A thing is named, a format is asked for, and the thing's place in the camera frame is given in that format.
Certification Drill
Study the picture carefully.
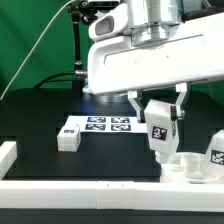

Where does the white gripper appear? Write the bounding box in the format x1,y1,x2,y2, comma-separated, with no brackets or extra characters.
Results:
88,12,224,123

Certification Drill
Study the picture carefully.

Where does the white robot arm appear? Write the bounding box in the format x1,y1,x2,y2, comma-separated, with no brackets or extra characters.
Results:
88,0,224,121

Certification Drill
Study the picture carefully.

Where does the white marker sheet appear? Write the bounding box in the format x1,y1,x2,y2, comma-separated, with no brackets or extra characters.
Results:
65,116,147,133

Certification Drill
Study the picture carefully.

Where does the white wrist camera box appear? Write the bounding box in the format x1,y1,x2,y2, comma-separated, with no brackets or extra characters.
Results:
88,3,130,42

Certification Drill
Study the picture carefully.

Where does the black cable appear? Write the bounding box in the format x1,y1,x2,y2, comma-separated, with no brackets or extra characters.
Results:
33,71,90,90

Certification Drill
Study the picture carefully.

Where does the white cable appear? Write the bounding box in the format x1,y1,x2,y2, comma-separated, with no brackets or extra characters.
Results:
0,0,76,101

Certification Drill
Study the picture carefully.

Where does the white left fence rail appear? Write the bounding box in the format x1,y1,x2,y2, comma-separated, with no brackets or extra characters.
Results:
0,141,17,181

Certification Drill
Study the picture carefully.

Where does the white fence rail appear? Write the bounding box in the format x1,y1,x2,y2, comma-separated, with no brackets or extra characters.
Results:
0,181,224,212
0,141,17,181

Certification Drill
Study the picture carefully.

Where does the white front fence rail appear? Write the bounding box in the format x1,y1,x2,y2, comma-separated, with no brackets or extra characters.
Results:
0,181,224,212

